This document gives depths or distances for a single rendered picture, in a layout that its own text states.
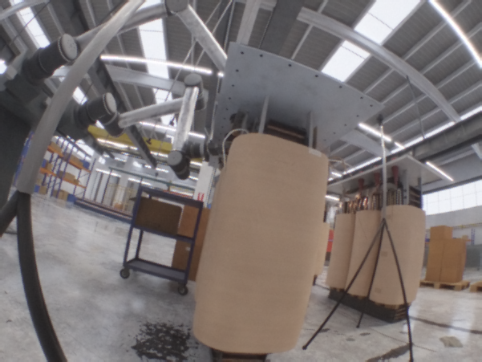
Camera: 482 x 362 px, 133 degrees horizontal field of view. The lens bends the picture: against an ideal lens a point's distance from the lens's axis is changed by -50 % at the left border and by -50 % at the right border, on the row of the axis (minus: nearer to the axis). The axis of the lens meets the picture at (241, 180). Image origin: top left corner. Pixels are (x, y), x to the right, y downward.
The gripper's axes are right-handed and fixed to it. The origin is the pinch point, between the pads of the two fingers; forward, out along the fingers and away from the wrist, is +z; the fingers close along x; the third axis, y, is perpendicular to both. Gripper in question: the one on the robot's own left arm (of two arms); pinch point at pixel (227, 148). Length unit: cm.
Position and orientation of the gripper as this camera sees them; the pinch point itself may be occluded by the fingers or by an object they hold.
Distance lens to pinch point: 150.2
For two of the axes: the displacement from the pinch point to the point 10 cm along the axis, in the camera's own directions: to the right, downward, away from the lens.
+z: 9.9, -0.5, -1.4
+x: 1.5, 2.9, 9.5
